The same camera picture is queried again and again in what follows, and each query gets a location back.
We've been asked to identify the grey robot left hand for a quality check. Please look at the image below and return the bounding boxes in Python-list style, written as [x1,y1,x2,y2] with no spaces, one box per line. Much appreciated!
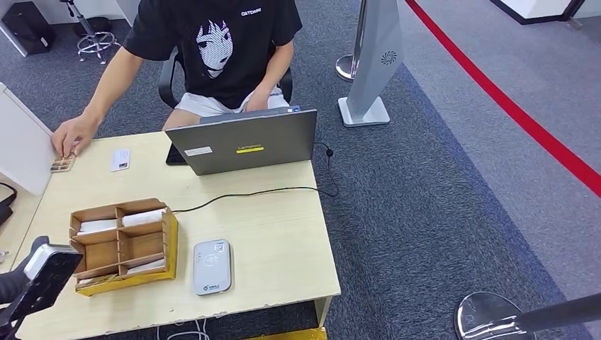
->
[0,236,50,305]

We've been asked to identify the person's left hand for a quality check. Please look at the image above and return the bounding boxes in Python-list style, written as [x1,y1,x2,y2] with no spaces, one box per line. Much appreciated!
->
[244,86,272,113]

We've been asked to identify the person's right hand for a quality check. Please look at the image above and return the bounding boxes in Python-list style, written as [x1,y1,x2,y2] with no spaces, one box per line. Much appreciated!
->
[50,112,102,158]

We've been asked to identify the yellow picture hotel key card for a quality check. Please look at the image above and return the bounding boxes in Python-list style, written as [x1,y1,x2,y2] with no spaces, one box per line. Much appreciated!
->
[50,152,77,174]

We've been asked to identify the white ID card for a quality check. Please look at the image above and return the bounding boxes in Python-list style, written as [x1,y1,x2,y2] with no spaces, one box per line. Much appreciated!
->
[110,148,131,173]

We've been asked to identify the person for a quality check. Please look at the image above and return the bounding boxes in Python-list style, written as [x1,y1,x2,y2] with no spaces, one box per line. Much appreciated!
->
[50,0,304,158]

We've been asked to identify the picture key card stack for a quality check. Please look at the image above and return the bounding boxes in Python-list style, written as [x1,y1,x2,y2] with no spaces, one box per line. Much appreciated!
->
[125,259,166,276]
[77,274,118,286]

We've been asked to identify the white card stack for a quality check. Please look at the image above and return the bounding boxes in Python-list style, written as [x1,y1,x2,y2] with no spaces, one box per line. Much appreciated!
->
[76,219,118,236]
[122,208,167,228]

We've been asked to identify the grey card reader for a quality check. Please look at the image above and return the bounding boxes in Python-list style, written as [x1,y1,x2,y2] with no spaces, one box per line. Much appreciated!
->
[193,239,233,297]

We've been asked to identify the grey laptop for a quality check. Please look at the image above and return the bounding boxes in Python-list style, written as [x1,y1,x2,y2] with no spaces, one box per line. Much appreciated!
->
[164,106,318,176]

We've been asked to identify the white partition panel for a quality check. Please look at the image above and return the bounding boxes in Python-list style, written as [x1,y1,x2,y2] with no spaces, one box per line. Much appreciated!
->
[0,82,64,197]

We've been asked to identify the chrome stool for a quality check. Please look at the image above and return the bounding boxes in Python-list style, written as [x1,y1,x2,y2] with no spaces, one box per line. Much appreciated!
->
[58,0,122,66]

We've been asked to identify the black flat pad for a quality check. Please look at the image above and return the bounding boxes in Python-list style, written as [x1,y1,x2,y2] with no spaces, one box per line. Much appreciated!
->
[165,144,189,167]

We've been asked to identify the black case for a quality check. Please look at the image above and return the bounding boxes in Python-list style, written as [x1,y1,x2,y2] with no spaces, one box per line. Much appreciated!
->
[0,1,56,57]

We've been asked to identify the grey standing sign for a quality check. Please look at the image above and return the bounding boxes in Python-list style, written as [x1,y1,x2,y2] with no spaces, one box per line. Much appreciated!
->
[337,0,405,128]

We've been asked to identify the yellow box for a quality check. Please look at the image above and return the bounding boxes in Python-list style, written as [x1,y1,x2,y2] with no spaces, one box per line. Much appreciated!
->
[244,328,328,340]

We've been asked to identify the red floor tape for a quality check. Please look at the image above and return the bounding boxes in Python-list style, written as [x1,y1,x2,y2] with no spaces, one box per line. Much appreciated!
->
[403,0,601,200]

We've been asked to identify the white platform with black edge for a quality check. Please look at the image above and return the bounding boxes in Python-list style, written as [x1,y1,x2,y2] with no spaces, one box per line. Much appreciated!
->
[487,0,601,27]

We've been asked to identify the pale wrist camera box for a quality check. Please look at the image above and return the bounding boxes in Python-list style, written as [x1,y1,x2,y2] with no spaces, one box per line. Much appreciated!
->
[23,244,84,283]

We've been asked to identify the black strap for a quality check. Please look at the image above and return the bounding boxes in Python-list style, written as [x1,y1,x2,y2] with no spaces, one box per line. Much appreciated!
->
[0,181,17,227]

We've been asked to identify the chrome stanchion post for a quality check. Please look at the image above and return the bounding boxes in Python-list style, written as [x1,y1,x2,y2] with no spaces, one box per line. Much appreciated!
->
[335,0,368,84]

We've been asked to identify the black cable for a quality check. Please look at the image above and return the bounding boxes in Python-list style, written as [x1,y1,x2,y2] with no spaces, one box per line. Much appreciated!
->
[169,142,339,215]

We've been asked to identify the white cable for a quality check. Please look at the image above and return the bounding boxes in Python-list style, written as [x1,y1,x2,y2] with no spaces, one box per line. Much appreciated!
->
[156,320,210,340]

